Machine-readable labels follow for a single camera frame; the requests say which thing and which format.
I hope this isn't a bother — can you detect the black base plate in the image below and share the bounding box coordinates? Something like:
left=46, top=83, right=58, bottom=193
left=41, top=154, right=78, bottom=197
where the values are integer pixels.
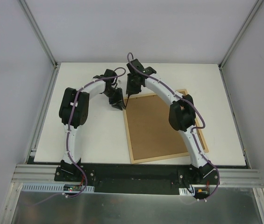
left=54, top=163, right=220, bottom=194

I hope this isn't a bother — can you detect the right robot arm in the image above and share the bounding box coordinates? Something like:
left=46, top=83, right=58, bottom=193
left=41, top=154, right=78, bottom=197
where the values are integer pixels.
left=126, top=59, right=214, bottom=184

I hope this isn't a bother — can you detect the aluminium corner post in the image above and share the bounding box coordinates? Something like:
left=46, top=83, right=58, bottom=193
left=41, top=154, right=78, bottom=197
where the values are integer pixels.
left=218, top=0, right=264, bottom=70
left=18, top=0, right=57, bottom=68

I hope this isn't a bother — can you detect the right white cable duct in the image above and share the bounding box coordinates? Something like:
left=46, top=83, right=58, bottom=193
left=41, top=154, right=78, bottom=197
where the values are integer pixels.
left=179, top=188, right=195, bottom=196

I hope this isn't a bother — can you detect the left aluminium corner post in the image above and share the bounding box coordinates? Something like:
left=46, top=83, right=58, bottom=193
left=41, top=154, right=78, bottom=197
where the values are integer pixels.
left=18, top=0, right=57, bottom=68

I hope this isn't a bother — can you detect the aluminium rail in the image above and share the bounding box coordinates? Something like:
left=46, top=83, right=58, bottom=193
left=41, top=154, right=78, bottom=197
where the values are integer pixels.
left=11, top=164, right=58, bottom=183

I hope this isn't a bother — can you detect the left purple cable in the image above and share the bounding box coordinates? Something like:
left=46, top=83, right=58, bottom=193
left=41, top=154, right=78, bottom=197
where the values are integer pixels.
left=29, top=67, right=127, bottom=206

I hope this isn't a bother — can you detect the left white cable duct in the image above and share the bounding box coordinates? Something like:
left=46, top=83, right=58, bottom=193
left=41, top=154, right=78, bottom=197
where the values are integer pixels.
left=21, top=183, right=95, bottom=194

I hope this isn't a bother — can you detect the right aluminium corner post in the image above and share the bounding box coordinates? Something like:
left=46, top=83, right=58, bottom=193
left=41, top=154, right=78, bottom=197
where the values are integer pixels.
left=218, top=0, right=264, bottom=70

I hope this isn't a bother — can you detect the white cable duct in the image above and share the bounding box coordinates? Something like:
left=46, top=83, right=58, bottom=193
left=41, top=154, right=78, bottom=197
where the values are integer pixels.
left=179, top=188, right=195, bottom=196
left=21, top=183, right=95, bottom=194

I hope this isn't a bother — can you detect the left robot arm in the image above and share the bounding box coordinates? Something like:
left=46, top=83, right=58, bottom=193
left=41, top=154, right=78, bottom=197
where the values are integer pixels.
left=59, top=67, right=126, bottom=182

